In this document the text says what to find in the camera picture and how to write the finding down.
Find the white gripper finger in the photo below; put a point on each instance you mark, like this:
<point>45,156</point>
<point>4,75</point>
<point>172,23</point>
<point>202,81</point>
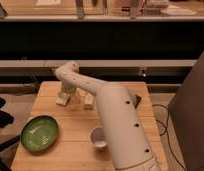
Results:
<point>76,97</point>

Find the white sponge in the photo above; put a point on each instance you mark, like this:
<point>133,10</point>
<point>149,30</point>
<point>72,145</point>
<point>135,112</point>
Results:
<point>62,99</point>

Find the white plastic bottle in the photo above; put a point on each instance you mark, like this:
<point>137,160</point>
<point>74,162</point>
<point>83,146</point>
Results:
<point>88,102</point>

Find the lower metal shelf rail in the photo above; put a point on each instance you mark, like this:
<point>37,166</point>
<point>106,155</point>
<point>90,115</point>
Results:
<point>19,68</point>

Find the upper wooden shelf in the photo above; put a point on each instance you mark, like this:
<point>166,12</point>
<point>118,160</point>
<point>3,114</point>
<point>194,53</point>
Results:
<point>102,10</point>

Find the black rectangular phone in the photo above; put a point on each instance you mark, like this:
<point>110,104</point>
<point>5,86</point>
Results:
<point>138,100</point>

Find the white paper cup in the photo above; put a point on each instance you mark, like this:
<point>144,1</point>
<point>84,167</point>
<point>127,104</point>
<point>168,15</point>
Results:
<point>97,138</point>

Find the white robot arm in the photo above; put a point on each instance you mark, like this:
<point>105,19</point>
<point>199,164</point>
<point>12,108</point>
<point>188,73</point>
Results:
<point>126,138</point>

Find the green bowl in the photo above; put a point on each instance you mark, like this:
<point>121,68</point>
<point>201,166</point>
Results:
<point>39,133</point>

